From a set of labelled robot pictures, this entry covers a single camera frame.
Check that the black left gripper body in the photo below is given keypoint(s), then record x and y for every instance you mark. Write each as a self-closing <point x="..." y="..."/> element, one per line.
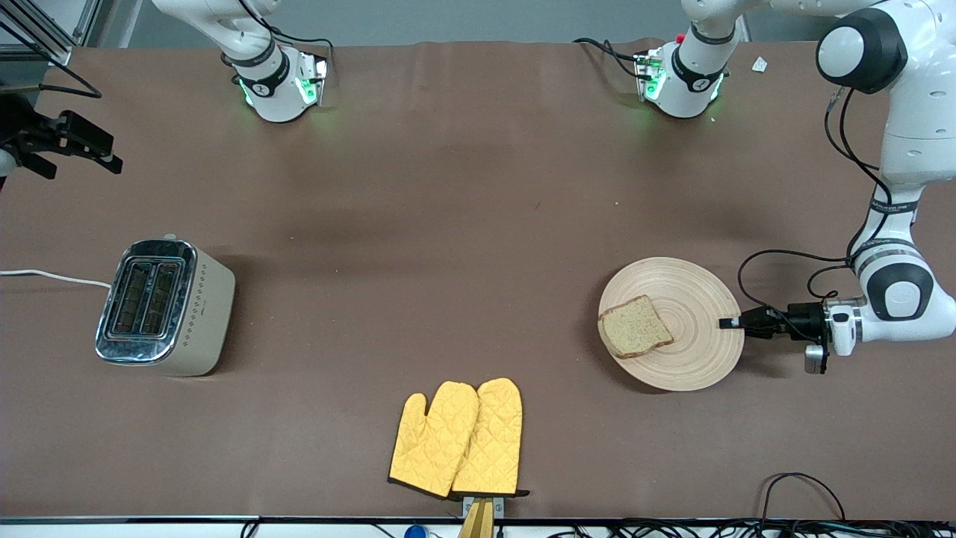
<point x="805" y="321"/>

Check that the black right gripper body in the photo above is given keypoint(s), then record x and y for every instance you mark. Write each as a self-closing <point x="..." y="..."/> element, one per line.
<point x="16" y="119"/>

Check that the round wooden plate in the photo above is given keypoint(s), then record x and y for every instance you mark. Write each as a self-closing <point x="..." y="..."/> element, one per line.
<point x="694" y="299"/>

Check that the brown bread slice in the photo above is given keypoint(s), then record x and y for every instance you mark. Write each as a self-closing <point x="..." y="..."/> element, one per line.
<point x="635" y="329"/>

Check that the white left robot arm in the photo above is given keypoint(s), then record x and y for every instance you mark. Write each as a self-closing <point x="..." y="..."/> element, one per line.
<point x="919" y="97"/>

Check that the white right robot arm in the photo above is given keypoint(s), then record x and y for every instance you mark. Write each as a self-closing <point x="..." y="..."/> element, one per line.
<point x="276" y="97"/>

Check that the beige chrome two-slot toaster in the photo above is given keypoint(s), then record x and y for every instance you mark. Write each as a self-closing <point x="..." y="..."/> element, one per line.
<point x="202" y="321"/>

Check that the small white paper scrap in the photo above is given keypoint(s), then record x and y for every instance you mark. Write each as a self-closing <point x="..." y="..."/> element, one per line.
<point x="759" y="64"/>

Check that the yellow quilted oven mitt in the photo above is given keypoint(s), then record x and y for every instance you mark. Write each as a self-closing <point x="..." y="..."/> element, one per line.
<point x="497" y="441"/>
<point x="433" y="441"/>

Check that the brown table cover sheet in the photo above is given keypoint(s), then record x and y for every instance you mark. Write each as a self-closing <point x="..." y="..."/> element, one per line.
<point x="478" y="224"/>

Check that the small blue round object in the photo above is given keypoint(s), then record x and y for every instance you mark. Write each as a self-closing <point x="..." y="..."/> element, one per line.
<point x="414" y="532"/>

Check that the aluminium frame profile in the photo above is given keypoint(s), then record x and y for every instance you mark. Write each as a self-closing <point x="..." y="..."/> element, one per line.
<point x="45" y="37"/>

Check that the tan post with metal bracket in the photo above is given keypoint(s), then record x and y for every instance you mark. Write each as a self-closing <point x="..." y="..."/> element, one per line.
<point x="478" y="519"/>

